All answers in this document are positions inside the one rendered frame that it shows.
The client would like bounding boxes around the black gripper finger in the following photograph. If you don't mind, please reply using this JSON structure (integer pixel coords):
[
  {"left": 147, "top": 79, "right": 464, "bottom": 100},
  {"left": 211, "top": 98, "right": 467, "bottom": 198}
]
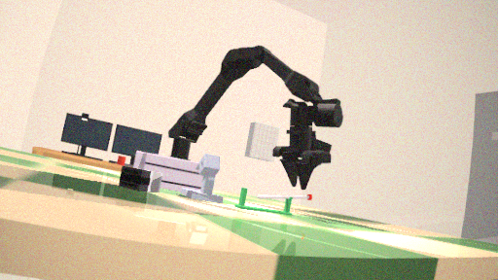
[
  {"left": 296, "top": 162, "right": 321, "bottom": 190},
  {"left": 280, "top": 159, "right": 302, "bottom": 187}
]

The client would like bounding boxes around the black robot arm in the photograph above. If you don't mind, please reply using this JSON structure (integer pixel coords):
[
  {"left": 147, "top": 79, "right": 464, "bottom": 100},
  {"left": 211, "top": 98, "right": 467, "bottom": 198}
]
[{"left": 168, "top": 46, "right": 343, "bottom": 161}]

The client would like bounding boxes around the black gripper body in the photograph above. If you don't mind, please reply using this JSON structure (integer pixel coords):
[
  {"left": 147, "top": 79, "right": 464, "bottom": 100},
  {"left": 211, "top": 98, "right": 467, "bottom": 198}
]
[{"left": 272, "top": 126, "right": 331, "bottom": 164}]

